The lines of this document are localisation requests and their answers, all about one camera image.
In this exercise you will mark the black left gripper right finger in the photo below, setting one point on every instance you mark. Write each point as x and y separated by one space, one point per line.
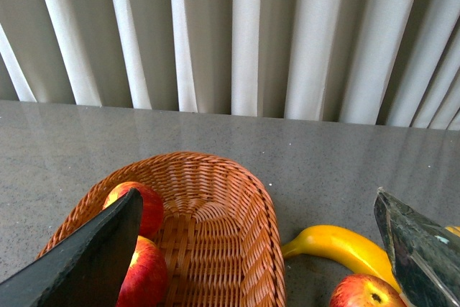
424 256

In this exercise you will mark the long yellow banana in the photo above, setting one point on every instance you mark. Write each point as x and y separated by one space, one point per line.
352 250

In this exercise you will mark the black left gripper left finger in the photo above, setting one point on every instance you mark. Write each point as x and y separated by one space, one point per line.
85 269

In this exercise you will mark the red apple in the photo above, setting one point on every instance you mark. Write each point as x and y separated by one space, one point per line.
145 282
364 290
153 208

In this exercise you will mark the grey pleated curtain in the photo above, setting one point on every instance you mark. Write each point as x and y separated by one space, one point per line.
389 62

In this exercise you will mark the left wicker basket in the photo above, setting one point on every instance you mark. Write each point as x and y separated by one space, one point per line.
219 234

